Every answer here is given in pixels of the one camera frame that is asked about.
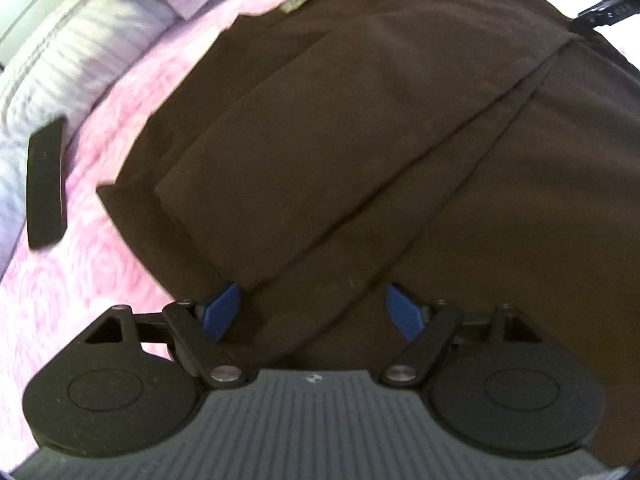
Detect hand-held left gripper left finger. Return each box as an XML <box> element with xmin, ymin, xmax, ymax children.
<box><xmin>82</xmin><ymin>282</ymin><xmax>245</xmax><ymax>388</ymax></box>

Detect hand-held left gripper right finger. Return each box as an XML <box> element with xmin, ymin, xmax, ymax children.
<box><xmin>381</xmin><ymin>284</ymin><xmax>548</xmax><ymax>388</ymax></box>

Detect black smartphone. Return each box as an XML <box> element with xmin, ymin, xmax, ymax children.
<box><xmin>26</xmin><ymin>116</ymin><xmax>68</xmax><ymax>250</ymax></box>

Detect pink rose blanket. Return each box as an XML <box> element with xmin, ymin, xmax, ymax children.
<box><xmin>0</xmin><ymin>0</ymin><xmax>331</xmax><ymax>456</ymax></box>

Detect grey striped quilt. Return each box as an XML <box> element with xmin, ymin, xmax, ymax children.
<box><xmin>0</xmin><ymin>0</ymin><xmax>176</xmax><ymax>271</ymax></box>

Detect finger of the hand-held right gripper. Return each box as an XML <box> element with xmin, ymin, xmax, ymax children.
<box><xmin>571</xmin><ymin>0</ymin><xmax>640</xmax><ymax>33</ymax></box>

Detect dark brown garment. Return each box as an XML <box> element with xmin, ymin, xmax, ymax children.
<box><xmin>95</xmin><ymin>0</ymin><xmax>640</xmax><ymax>456</ymax></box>

